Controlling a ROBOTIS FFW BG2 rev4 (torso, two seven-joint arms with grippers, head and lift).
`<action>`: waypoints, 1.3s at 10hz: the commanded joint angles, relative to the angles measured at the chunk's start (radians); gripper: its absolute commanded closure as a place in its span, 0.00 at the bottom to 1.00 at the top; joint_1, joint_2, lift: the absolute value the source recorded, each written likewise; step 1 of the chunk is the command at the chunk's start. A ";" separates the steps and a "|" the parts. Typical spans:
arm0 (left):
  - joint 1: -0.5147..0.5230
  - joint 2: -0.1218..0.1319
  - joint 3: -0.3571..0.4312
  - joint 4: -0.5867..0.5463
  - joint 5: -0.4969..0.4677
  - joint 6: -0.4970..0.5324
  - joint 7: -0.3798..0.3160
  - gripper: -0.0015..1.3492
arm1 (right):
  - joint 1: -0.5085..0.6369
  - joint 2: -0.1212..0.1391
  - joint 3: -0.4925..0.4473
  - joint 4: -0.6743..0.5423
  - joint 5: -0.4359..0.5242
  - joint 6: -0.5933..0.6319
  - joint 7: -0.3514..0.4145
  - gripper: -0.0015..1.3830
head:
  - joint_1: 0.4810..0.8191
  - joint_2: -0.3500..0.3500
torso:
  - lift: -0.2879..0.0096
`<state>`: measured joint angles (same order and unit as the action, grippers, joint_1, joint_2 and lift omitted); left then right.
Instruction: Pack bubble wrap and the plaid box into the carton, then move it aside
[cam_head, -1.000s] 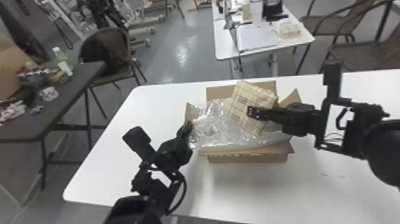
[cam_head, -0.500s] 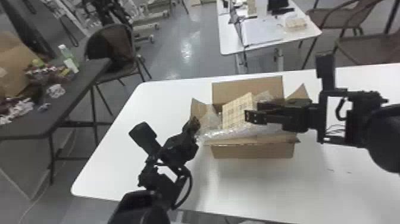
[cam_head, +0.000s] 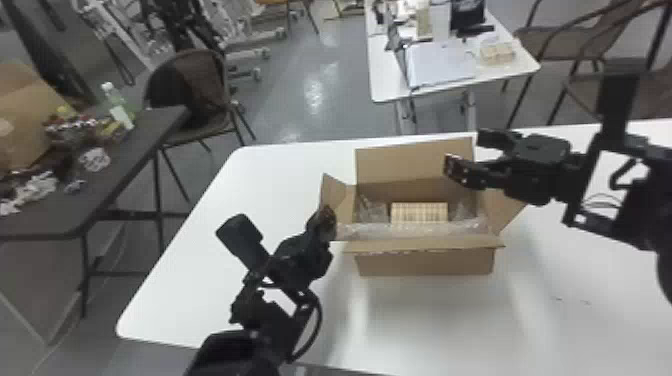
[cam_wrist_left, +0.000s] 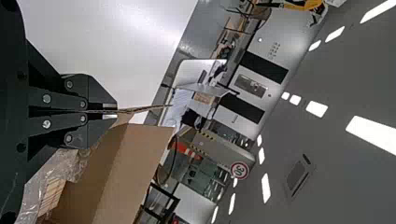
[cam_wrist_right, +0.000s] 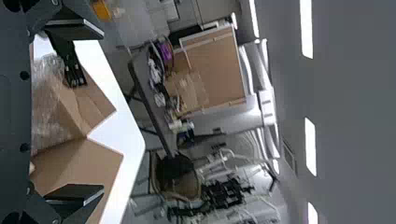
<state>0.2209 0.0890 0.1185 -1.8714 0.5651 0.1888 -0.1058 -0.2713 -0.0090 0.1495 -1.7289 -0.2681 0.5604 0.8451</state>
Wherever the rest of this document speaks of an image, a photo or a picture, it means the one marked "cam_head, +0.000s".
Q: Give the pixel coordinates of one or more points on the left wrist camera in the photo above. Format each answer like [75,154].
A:
[241,240]

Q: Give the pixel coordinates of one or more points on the brown chair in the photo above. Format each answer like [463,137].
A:
[556,42]
[189,84]
[656,94]

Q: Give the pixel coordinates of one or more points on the clear plastic wrap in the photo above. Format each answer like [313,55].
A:
[409,229]

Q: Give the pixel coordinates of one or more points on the white folder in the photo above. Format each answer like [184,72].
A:
[440,64]

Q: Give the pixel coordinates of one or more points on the dark side table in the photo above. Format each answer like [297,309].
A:
[105,189]

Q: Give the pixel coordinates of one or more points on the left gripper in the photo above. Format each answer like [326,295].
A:
[302,262]

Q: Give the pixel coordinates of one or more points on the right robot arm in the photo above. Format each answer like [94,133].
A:
[643,210]

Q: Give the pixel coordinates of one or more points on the large cardboard box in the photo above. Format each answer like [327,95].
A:
[23,115]

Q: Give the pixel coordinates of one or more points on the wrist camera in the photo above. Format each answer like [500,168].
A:
[241,240]
[619,100]

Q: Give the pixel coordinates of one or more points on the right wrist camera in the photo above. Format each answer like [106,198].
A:
[619,100]

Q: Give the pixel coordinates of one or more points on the green bottle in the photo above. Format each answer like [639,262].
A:
[116,105]

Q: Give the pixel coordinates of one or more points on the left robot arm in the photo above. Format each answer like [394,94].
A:
[252,336]

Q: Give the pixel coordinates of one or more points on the small beige box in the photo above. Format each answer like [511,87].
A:
[498,52]

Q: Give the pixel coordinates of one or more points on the white side table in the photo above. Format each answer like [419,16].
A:
[388,78]

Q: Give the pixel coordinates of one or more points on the beige packet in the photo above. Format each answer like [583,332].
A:
[419,212]

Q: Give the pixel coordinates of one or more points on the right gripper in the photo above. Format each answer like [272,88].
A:
[543,168]

